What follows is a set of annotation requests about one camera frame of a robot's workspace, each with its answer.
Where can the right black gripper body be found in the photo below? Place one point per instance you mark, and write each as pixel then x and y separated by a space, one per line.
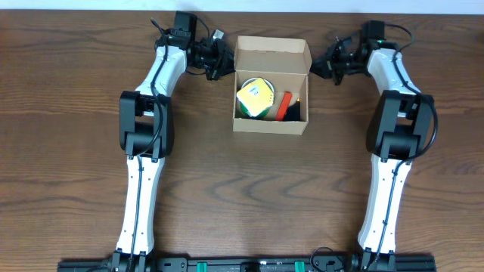
pixel 336 63

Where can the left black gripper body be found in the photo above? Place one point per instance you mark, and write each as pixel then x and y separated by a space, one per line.
pixel 218 58

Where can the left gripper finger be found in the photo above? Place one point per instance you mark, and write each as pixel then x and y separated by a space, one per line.
pixel 226 56
pixel 214 73

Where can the green tape roll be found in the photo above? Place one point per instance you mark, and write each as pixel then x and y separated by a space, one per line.
pixel 246 109

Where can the cardboard box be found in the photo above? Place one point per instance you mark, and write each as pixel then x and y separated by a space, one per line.
pixel 285 63

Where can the black gold correction tape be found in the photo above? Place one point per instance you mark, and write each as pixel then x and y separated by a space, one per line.
pixel 293 113

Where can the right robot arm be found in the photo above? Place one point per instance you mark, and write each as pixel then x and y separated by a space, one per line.
pixel 403 127

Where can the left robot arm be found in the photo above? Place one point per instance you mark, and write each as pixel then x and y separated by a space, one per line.
pixel 146 130

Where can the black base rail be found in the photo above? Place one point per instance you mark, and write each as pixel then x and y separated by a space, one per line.
pixel 246 264

